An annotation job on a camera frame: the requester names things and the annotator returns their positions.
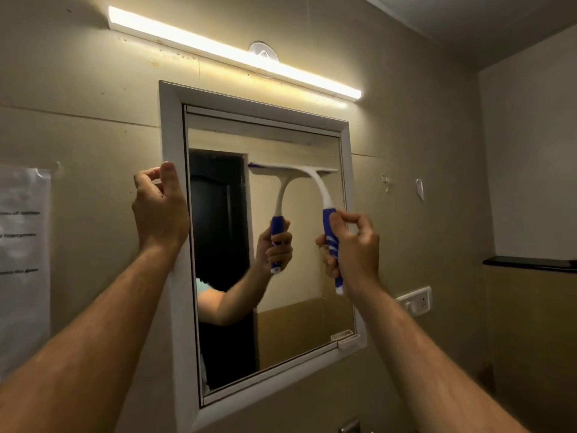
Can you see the white and blue squeegee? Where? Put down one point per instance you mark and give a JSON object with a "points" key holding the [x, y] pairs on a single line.
{"points": [[325, 193]]}

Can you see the black stone ledge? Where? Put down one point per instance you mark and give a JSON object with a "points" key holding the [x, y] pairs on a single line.
{"points": [[532, 264]]}

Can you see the person's right hand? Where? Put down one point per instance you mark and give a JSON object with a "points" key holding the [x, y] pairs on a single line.
{"points": [[358, 257]]}

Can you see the person's right forearm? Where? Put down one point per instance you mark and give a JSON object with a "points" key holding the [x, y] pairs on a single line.
{"points": [[419, 369]]}

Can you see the white tube light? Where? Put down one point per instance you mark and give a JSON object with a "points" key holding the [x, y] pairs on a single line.
{"points": [[234, 53]]}

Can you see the person's left forearm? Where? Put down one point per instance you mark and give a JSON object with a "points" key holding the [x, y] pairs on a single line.
{"points": [[85, 351]]}

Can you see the person's left thumb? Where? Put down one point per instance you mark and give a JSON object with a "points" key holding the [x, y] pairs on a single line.
{"points": [[171, 178]]}

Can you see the small clear wall hook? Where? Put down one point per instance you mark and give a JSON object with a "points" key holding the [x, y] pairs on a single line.
{"points": [[386, 182]]}

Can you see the person's right thumb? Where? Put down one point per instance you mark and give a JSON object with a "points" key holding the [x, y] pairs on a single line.
{"points": [[325, 242]]}

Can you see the small white wall hook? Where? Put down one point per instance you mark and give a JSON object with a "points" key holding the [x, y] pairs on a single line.
{"points": [[420, 189]]}

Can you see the metal faucet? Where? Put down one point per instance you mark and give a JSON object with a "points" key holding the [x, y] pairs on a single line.
{"points": [[350, 427]]}

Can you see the white wall switch socket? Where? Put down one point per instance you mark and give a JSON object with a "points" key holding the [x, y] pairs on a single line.
{"points": [[417, 301]]}

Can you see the person's left hand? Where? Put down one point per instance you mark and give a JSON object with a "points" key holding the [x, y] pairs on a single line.
{"points": [[160, 216]]}

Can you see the white framed mirror cabinet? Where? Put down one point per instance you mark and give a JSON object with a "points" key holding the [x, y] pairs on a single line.
{"points": [[176, 284]]}

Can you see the round white wall mount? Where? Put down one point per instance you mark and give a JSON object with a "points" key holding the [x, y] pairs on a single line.
{"points": [[263, 48]]}

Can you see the white paper notice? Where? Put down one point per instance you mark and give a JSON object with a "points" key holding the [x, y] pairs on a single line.
{"points": [[22, 266]]}

